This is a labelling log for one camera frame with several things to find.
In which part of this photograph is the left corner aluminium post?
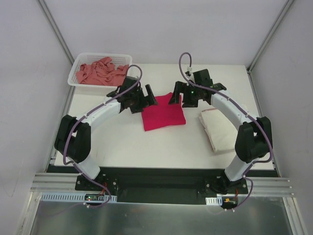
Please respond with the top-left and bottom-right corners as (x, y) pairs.
(36, 0), (74, 65)

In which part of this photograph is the left white cable duct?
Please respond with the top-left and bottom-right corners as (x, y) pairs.
(41, 192), (117, 203)

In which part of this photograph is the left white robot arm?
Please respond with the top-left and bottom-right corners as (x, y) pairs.
(54, 76), (158, 190)

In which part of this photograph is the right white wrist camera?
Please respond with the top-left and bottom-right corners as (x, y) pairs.
(185, 66), (192, 77)

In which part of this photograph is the white plastic basket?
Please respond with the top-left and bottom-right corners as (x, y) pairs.
(67, 52), (133, 88)

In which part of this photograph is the salmon pink t shirt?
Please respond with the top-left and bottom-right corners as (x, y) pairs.
(76, 57), (129, 87)

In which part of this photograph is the right white cable duct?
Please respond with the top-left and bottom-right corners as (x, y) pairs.
(205, 196), (223, 206)

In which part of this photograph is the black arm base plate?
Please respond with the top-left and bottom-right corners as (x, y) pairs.
(47, 165), (247, 203)

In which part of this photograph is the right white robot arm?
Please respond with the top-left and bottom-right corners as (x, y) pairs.
(169, 69), (272, 194)

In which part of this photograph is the white cable duct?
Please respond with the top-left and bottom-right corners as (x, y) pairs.
(41, 192), (117, 203)
(205, 196), (223, 206)

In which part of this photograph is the folded white t shirt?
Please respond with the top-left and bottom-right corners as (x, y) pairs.
(199, 107), (246, 154)

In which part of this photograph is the corner aluminium post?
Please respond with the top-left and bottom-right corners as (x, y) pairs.
(36, 0), (74, 65)
(246, 0), (296, 74)

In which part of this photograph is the right corner aluminium post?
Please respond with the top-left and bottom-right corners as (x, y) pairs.
(246, 0), (296, 74)

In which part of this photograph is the magenta t shirt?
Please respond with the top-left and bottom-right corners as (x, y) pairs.
(141, 93), (186, 131)

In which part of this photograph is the aluminium front rail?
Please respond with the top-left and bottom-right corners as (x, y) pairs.
(30, 172), (296, 197)

